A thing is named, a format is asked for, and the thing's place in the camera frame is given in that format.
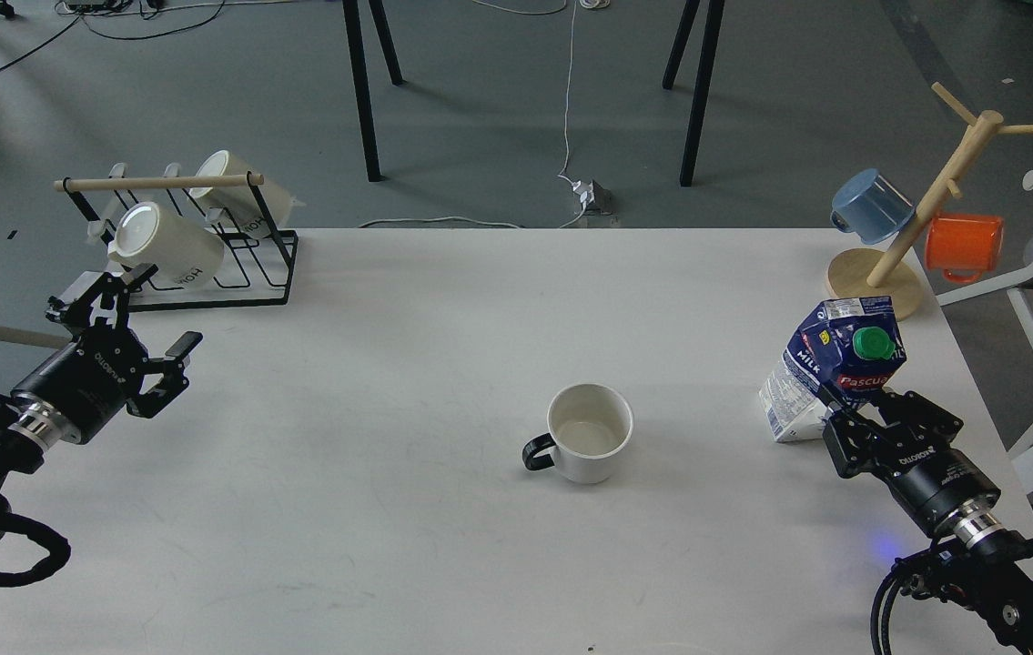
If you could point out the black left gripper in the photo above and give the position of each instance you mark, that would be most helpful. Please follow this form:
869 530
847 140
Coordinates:
74 393

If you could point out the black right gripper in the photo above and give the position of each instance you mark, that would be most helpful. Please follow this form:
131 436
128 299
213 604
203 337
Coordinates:
939 488

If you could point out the blue white milk carton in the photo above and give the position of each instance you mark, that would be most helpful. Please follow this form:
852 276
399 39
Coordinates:
852 345

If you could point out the white mug black handle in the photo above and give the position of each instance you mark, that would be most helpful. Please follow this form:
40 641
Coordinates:
589 428

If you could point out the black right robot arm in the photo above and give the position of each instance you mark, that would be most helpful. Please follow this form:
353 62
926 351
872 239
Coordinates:
972 560

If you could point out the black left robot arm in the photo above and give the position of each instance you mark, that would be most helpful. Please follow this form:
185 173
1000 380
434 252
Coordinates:
29 550

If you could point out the cream mug front on rack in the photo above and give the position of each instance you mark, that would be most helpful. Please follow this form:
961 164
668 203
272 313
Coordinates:
185 254

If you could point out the cream mug on rack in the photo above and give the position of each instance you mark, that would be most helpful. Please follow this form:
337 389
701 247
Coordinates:
185 254
243 209

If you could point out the wooden mug tree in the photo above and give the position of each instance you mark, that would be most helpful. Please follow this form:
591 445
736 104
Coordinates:
866 271

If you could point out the cream mug rear on rack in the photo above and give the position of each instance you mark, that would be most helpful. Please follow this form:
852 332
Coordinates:
243 209

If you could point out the orange mug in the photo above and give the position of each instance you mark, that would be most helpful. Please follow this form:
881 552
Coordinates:
963 246

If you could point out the blue mug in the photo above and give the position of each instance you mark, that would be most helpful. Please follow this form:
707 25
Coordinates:
870 207

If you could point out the white power adapter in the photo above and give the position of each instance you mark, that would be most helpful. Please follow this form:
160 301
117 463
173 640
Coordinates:
594 199

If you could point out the black table legs left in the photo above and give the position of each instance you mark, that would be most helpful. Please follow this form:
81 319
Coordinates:
361 84

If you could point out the black table legs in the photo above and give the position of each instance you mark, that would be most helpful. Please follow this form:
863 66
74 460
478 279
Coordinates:
713 23
361 84

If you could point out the black table legs right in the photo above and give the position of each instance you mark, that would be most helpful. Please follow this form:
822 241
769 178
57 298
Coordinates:
713 23

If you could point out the black wire mug rack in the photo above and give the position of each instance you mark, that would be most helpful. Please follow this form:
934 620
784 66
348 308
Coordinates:
254 273

